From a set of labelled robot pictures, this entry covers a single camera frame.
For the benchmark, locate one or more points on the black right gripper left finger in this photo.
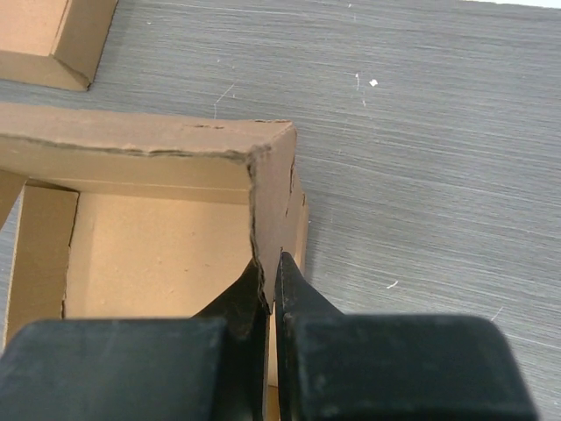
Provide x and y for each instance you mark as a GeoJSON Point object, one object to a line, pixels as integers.
{"type": "Point", "coordinates": [211, 366]}

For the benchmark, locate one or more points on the closed brown cardboard box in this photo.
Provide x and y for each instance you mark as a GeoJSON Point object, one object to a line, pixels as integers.
{"type": "Point", "coordinates": [54, 43]}

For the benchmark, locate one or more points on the brown cardboard box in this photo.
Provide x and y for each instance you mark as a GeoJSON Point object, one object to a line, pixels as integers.
{"type": "Point", "coordinates": [131, 216]}
{"type": "Point", "coordinates": [54, 43]}

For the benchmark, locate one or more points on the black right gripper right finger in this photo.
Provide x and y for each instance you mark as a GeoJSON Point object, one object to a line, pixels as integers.
{"type": "Point", "coordinates": [337, 366]}

